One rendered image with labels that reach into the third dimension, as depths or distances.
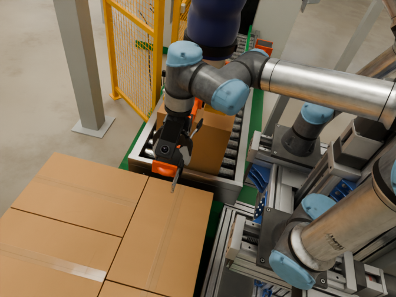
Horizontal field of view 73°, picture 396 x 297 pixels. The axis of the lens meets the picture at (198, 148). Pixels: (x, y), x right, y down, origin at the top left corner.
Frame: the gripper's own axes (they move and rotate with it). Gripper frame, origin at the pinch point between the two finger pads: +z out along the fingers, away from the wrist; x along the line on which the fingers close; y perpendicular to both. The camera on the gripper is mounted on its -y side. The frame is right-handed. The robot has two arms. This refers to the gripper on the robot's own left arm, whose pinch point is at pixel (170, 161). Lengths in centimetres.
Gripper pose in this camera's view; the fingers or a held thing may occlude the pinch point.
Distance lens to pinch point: 81.5
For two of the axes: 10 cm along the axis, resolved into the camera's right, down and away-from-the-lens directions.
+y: 2.2, -7.0, 6.8
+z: -1.4, 6.7, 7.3
